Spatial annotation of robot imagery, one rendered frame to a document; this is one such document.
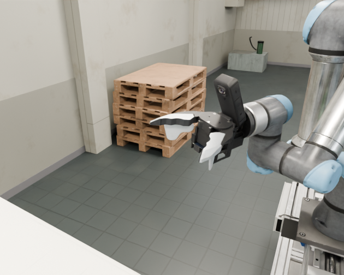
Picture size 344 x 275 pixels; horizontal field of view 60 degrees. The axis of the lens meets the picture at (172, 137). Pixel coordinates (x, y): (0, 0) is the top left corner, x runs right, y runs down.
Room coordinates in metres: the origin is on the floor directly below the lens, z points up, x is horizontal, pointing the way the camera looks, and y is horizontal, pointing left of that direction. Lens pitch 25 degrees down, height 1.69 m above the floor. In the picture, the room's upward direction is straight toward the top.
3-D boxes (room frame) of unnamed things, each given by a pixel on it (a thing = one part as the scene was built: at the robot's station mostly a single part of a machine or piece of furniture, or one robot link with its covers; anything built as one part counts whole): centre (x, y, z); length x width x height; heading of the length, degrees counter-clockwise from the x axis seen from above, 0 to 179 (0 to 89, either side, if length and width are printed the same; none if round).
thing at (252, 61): (7.77, -1.93, 0.43); 0.89 x 0.71 x 0.86; 64
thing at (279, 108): (0.68, -0.23, 1.43); 0.11 x 0.08 x 0.09; 128
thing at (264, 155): (0.66, -0.24, 1.34); 0.11 x 0.08 x 0.11; 38
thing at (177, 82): (3.73, 0.12, 0.42); 1.18 x 0.81 x 0.84; 154
